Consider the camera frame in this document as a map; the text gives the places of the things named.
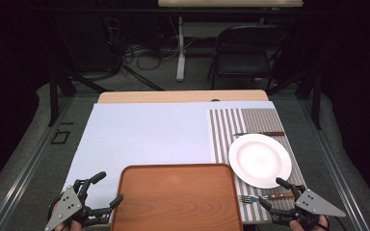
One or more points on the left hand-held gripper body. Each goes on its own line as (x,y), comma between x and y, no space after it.
(66,202)

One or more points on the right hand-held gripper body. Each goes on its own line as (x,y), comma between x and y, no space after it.
(314,203)

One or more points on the white round plate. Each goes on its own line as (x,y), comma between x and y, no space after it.
(258,160)

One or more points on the brown wooden tray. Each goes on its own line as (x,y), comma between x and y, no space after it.
(176,199)

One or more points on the person's left hand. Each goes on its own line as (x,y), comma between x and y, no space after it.
(75,227)

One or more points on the person's right hand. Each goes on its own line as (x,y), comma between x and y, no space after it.
(294,227)

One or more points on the white board sheet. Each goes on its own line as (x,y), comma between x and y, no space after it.
(141,134)

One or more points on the striped grey white placemat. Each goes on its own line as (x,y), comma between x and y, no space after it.
(228,128)

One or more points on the black metal stand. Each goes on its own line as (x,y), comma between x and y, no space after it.
(53,96)
(316,102)

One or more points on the black metal rod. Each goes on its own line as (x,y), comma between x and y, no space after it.
(141,78)

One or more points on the black folding chair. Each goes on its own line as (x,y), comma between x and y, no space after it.
(242,62)

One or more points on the white desk with metal leg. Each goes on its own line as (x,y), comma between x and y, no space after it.
(231,3)

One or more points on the grey metal floor rail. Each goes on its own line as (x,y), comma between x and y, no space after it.
(29,166)
(334,166)

